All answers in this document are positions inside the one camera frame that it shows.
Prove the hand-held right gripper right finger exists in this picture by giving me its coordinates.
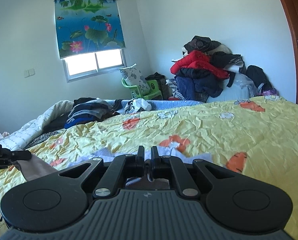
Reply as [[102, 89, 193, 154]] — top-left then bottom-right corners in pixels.
[[150, 145, 240, 197]]

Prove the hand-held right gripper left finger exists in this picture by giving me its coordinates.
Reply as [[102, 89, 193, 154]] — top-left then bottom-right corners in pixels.
[[58, 145, 146, 197]]

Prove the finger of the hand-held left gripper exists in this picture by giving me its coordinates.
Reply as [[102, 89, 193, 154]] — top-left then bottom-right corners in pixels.
[[8, 149, 32, 161]]

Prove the lavender long-sleeve shirt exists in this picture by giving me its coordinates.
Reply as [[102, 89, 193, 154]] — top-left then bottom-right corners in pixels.
[[13, 140, 191, 188]]

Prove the pile of dark folded clothes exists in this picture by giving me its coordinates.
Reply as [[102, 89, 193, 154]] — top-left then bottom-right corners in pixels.
[[64, 97, 123, 130]]

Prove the black white striped cloth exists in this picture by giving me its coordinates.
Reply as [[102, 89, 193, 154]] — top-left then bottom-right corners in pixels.
[[23, 127, 65, 151]]

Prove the white printed comforter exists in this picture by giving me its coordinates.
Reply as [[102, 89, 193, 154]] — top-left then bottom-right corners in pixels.
[[0, 100, 76, 151]]

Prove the white black plastic bag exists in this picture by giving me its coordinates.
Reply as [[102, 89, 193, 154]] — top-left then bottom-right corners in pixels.
[[124, 98, 153, 114]]

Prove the blue blanket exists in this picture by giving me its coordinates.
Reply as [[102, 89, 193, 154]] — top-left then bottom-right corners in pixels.
[[103, 99, 207, 116]]

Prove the yellow printed quilt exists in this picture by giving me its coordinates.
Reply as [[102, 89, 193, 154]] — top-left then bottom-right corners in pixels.
[[0, 95, 298, 240]]

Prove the green plastic chair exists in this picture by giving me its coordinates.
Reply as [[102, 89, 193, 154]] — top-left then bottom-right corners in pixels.
[[121, 77, 163, 101]]

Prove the houndstooth cloth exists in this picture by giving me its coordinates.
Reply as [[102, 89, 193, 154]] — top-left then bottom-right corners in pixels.
[[165, 78, 207, 103]]

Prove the floral print pillow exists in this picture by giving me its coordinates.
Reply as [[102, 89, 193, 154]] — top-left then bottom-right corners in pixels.
[[118, 64, 152, 98]]

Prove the navy jacket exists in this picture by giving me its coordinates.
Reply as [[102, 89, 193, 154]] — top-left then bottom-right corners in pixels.
[[175, 68, 225, 102]]

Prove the red jacket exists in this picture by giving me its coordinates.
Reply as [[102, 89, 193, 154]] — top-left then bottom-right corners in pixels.
[[170, 50, 230, 82]]

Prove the window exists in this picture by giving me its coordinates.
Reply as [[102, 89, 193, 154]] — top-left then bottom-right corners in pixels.
[[62, 48, 127, 83]]

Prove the clear plastic bag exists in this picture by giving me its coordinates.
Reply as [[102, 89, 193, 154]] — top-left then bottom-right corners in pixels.
[[218, 73, 258, 103]]

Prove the black white garment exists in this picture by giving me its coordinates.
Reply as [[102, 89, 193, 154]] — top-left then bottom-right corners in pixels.
[[210, 51, 246, 88]]

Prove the black patterned garment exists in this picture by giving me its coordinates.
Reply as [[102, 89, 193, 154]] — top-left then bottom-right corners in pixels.
[[183, 35, 222, 53]]

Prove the black backpack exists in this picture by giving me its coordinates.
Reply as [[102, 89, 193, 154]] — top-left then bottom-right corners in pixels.
[[245, 65, 273, 92]]

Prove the purple plastic bag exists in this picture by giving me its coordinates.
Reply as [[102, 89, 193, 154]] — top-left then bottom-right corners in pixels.
[[262, 88, 278, 97]]

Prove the lotus print roller blind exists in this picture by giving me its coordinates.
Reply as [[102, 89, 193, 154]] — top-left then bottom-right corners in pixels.
[[54, 0, 127, 60]]

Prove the wall switch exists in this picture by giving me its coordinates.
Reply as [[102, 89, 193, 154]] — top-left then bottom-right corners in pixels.
[[23, 68, 37, 79]]

